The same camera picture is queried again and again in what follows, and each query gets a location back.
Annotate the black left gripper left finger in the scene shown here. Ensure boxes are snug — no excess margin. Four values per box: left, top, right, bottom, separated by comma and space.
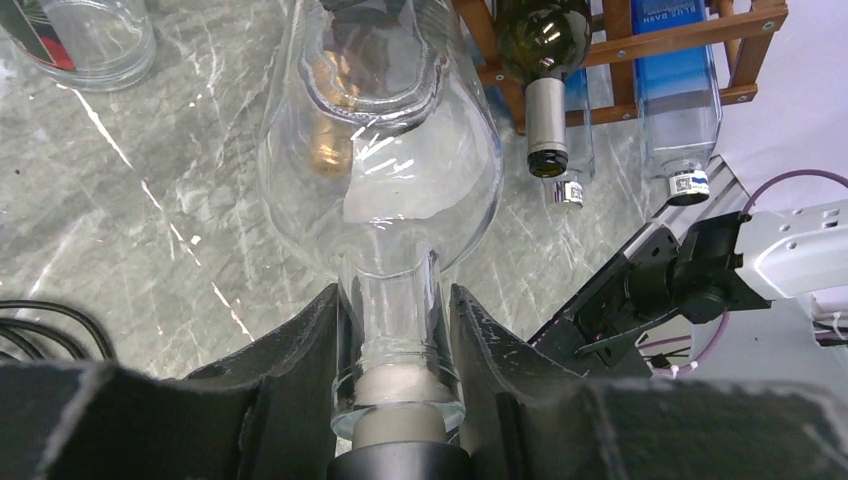
1, 286, 338, 479

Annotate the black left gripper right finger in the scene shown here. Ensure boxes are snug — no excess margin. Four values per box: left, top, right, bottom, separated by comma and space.
450, 285, 847, 479

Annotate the clear glass bottle white cap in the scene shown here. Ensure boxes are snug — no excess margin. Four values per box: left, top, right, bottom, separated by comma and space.
258, 1, 503, 448

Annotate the dark red wine bottle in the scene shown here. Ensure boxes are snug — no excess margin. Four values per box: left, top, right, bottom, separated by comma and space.
310, 50, 353, 178

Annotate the clear glass bottle silver cap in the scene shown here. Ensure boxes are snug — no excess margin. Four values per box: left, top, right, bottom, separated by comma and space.
1, 0, 157, 92

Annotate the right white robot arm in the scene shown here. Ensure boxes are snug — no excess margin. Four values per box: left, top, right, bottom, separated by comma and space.
451, 212, 847, 479

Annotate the blue label clear bottle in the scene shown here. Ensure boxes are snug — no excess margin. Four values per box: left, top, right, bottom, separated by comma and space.
542, 69, 595, 210

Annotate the clear square bottle black cap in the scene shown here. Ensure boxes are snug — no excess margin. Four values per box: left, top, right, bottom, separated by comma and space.
629, 0, 723, 207

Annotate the dark green wine bottle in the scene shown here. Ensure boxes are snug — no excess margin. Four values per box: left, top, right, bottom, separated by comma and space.
493, 0, 592, 178

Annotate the brown wooden wine rack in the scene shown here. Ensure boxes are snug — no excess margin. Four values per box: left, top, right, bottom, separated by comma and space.
453, 0, 789, 134

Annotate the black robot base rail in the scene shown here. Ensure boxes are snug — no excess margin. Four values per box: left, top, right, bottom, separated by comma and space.
529, 156, 770, 378

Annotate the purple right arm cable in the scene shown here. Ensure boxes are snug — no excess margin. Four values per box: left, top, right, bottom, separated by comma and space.
635, 168, 848, 379

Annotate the black coiled cable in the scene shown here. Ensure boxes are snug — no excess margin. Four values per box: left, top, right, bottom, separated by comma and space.
0, 299, 117, 362

